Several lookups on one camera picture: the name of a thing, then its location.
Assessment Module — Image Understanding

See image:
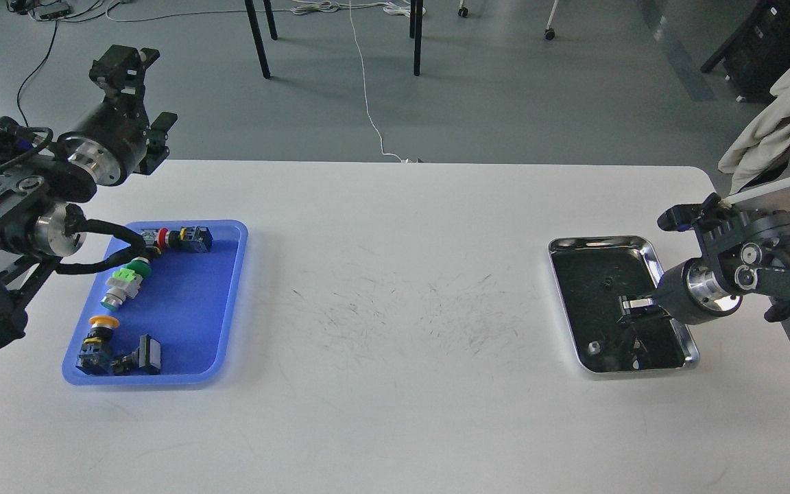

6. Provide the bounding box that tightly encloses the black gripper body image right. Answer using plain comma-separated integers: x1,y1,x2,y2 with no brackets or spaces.
652,259,743,325

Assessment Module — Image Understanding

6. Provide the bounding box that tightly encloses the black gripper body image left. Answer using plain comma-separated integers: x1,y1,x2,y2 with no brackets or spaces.
58,100,149,187

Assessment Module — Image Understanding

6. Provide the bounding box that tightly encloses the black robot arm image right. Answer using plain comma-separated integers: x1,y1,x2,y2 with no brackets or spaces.
618,193,790,326

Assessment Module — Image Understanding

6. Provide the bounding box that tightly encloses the silver metal tray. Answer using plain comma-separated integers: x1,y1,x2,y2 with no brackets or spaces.
548,235,700,378

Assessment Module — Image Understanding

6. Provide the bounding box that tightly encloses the blue plastic tray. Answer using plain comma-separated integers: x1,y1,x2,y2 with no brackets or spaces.
62,220,250,387

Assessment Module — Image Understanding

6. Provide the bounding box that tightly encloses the black table leg left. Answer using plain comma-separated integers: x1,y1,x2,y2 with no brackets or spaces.
244,0,278,80

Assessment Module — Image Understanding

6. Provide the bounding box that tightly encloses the black table leg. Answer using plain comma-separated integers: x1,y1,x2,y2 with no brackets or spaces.
409,0,425,76
244,0,278,80

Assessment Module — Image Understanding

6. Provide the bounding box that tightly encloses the beige cloth on chair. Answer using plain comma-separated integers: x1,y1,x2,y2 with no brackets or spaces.
717,68,790,193

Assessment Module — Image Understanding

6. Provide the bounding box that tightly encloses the black cabinet background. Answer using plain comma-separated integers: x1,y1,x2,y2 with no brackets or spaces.
700,1,790,102

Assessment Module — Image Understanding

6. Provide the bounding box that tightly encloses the black table leg right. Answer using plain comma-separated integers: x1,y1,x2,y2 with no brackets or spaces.
409,0,425,76

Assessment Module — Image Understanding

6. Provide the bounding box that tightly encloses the black floor cable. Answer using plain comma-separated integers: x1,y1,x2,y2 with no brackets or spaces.
14,0,121,128

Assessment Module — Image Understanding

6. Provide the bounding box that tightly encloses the red push button switch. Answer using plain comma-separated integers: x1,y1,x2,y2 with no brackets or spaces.
140,226,213,254

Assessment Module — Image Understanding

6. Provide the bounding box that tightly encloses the green push button switch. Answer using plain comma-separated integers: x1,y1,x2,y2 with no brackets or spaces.
123,257,152,279

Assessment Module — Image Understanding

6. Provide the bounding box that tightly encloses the light green selector switch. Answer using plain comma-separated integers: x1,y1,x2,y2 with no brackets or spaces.
100,267,144,311

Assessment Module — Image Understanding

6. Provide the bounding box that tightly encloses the black rectangular switch block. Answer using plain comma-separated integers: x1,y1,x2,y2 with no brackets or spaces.
112,334,162,375

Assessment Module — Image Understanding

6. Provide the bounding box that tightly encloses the white floor cable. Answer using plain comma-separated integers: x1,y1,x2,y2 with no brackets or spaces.
292,0,427,164

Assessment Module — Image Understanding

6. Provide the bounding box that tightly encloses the yellow push button switch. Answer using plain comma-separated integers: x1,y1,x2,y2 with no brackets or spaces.
75,315,120,375

